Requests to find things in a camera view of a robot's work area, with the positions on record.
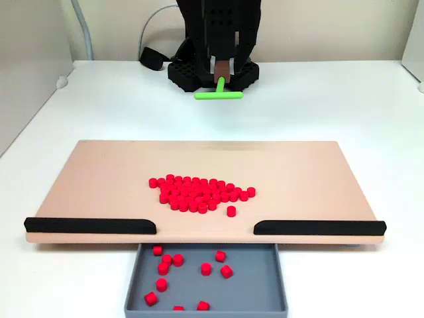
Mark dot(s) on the green T-shaped pusher tool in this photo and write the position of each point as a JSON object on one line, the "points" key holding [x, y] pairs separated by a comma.
{"points": [[218, 96]]}

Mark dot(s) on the red cylindrical granule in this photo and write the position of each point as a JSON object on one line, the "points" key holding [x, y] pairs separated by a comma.
{"points": [[220, 256], [243, 195], [237, 191], [166, 259], [187, 180], [226, 271], [204, 182], [231, 211], [205, 269], [212, 205], [193, 207], [178, 180], [161, 181], [195, 181], [163, 268], [221, 184], [202, 208], [178, 308], [152, 183], [150, 298], [174, 205], [161, 285], [170, 178], [178, 260], [251, 191], [203, 305], [183, 207], [230, 186], [212, 182], [157, 250], [163, 198]]}

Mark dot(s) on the grey tray container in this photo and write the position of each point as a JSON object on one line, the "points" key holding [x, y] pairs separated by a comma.
{"points": [[251, 285]]}

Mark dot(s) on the black clamp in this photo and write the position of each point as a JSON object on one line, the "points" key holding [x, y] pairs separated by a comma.
{"points": [[150, 59]]}

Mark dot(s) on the white pipe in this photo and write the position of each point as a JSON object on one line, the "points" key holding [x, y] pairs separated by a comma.
{"points": [[86, 39]]}

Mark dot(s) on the small white knob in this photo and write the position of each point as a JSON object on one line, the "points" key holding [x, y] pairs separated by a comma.
{"points": [[421, 87], [61, 81]]}

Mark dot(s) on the beige board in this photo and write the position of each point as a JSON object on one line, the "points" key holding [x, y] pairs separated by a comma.
{"points": [[298, 172]]}

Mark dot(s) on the black edge rail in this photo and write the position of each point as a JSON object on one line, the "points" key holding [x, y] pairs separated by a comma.
{"points": [[318, 228], [83, 226]]}

